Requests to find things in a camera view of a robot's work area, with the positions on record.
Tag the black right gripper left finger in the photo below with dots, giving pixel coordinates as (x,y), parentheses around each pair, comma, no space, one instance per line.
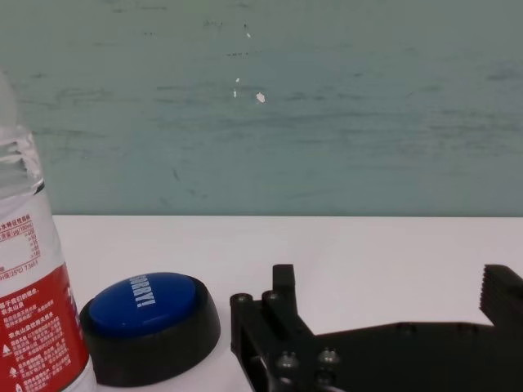
(265,339)

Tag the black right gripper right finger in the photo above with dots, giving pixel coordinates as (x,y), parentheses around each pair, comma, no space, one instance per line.
(504,294)

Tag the blue push button black base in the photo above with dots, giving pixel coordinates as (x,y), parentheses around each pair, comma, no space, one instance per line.
(143,306)

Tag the clear water bottle red cap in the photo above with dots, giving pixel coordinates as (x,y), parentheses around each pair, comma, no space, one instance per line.
(32,286)

